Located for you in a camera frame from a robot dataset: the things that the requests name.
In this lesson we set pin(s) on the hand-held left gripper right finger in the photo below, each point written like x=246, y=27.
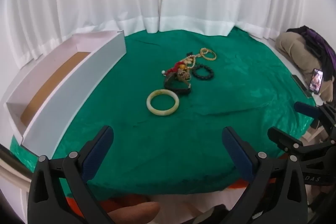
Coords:
x=236, y=151

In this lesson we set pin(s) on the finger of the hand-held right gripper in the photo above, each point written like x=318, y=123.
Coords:
x=284, y=141
x=305, y=109

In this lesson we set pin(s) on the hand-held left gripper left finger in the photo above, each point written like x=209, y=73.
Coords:
x=97, y=151

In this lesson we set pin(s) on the white cardboard box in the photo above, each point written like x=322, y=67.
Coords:
x=78, y=87

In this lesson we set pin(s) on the dark brown bangle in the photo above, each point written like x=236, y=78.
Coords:
x=181, y=91

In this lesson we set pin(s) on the pale jade bangle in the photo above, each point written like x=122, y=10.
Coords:
x=162, y=92

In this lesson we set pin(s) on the brass charm jewelry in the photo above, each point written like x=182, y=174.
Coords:
x=183, y=75

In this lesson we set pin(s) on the gold bangles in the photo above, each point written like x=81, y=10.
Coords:
x=213, y=57

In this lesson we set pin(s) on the smartphone with lit screen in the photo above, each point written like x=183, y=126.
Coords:
x=316, y=81

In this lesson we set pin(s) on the green velvet cloth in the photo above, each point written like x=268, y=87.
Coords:
x=183, y=134

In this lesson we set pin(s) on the orange cloth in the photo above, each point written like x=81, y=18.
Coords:
x=76, y=205

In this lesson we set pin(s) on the purple and black cloth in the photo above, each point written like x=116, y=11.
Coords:
x=317, y=41

